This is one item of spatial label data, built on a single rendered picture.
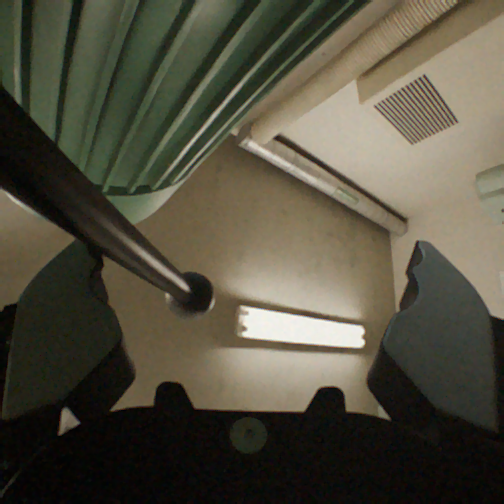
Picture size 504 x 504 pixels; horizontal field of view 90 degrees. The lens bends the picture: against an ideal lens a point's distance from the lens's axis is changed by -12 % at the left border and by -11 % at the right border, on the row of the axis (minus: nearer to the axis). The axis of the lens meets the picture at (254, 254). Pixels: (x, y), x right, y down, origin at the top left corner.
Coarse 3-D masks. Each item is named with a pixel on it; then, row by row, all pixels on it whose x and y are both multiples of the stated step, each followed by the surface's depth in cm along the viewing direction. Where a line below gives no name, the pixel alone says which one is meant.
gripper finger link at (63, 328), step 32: (64, 256) 9; (96, 256) 11; (32, 288) 8; (64, 288) 8; (96, 288) 9; (32, 320) 7; (64, 320) 7; (96, 320) 7; (32, 352) 6; (64, 352) 6; (96, 352) 6; (128, 352) 7; (32, 384) 5; (64, 384) 5; (96, 384) 6; (128, 384) 7; (32, 416) 5
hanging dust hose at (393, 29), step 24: (408, 0) 100; (432, 0) 93; (456, 0) 91; (384, 24) 109; (408, 24) 104; (360, 48) 120; (384, 48) 116; (336, 72) 133; (360, 72) 130; (288, 96) 157; (312, 96) 148; (264, 120) 173; (288, 120) 166
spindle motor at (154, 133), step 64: (0, 0) 7; (64, 0) 6; (128, 0) 6; (192, 0) 7; (256, 0) 7; (320, 0) 8; (0, 64) 9; (64, 64) 8; (128, 64) 9; (192, 64) 9; (256, 64) 10; (64, 128) 12; (128, 128) 12; (192, 128) 14; (128, 192) 18
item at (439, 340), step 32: (416, 256) 10; (416, 288) 8; (448, 288) 8; (416, 320) 7; (448, 320) 7; (480, 320) 7; (384, 352) 6; (416, 352) 6; (448, 352) 6; (480, 352) 6; (384, 384) 6; (416, 384) 5; (448, 384) 5; (480, 384) 5; (416, 416) 5; (448, 416) 5; (480, 416) 5
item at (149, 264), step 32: (0, 96) 4; (0, 128) 4; (32, 128) 4; (0, 160) 4; (32, 160) 5; (64, 160) 5; (32, 192) 5; (64, 192) 6; (96, 192) 7; (64, 224) 6; (96, 224) 7; (128, 224) 9; (128, 256) 9; (160, 256) 12; (160, 288) 14; (192, 288) 18
